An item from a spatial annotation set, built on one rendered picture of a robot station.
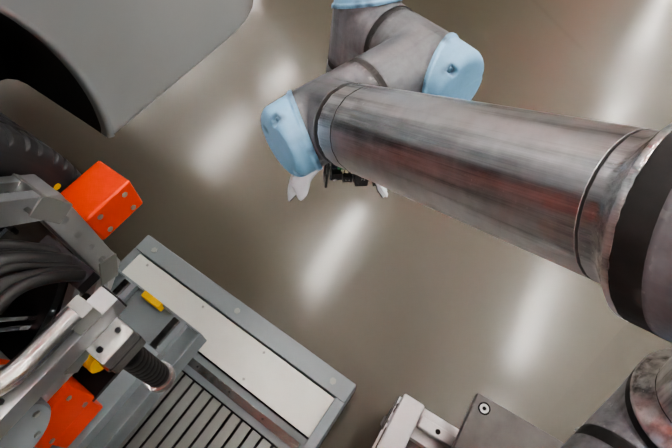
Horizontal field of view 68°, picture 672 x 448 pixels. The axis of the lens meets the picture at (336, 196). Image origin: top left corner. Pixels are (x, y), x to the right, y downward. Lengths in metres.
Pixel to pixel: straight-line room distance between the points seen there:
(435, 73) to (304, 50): 1.85
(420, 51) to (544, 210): 0.28
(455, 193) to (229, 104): 1.88
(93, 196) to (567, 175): 0.73
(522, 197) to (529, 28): 2.34
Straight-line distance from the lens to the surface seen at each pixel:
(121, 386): 1.45
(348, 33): 0.57
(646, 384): 0.57
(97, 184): 0.87
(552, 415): 1.68
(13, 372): 0.64
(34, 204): 0.77
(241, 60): 2.31
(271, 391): 1.50
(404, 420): 0.78
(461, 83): 0.50
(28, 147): 0.84
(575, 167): 0.24
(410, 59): 0.49
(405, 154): 0.32
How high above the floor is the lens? 1.54
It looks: 58 degrees down
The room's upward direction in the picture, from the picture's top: straight up
